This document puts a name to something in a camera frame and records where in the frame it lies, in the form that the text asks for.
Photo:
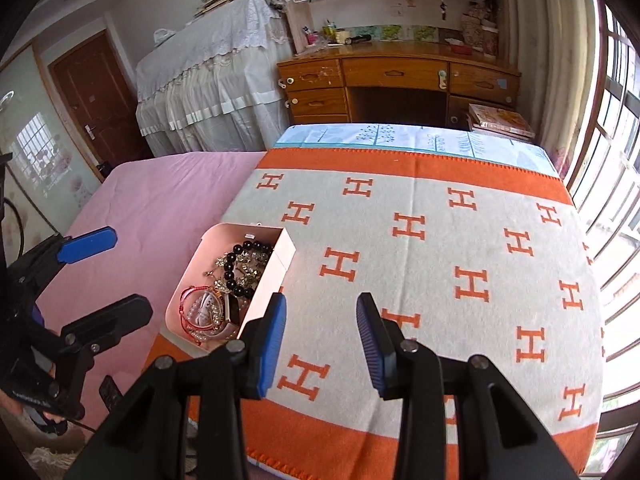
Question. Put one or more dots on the gold leaf hair comb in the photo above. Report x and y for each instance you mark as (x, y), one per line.
(238, 271)

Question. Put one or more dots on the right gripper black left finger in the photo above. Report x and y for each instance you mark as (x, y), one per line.
(144, 437)

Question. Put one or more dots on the pink plastic tray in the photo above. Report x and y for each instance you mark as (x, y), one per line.
(218, 240)

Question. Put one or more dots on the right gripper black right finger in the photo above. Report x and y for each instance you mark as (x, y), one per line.
(499, 436)

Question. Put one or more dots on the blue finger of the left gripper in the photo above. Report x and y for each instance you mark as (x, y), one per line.
(85, 245)
(95, 324)

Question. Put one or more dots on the blue patterned sheet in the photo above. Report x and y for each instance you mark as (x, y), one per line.
(486, 147)

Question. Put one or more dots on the stack of books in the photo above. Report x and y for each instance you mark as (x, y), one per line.
(488, 119)

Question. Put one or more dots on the brown wooden door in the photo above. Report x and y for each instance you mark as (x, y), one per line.
(96, 94)

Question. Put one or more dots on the wooden desk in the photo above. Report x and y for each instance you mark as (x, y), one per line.
(403, 83)

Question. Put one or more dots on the pink bed sheet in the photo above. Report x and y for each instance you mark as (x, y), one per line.
(159, 208)

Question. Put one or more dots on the white smart band watch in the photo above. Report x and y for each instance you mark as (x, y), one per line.
(213, 319)

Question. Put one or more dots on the wooden bookshelf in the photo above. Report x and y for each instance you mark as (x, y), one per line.
(316, 24)

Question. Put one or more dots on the orange grey H blanket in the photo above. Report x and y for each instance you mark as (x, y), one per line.
(467, 257)

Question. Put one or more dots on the white lace covered furniture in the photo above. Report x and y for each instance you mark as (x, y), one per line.
(213, 86)

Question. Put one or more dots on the beige curtain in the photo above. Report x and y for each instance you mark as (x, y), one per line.
(556, 47)

